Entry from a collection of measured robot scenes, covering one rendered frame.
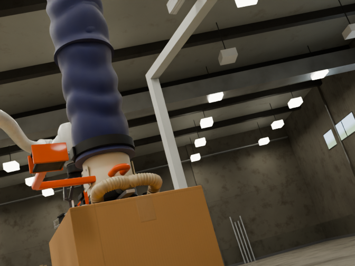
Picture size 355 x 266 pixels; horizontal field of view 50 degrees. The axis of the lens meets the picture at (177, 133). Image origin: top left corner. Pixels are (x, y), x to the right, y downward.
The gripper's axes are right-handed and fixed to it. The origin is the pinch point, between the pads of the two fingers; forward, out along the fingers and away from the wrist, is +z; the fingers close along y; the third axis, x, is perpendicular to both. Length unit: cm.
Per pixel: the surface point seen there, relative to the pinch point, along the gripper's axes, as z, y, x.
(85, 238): 21, -17, -70
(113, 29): -556, 299, 590
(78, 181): 0.2, -11.0, -47.3
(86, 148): -11, -7, -49
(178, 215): 21, 9, -71
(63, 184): 0.6, -16.1, -47.3
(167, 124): -135, 181, 230
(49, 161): 2, -25, -76
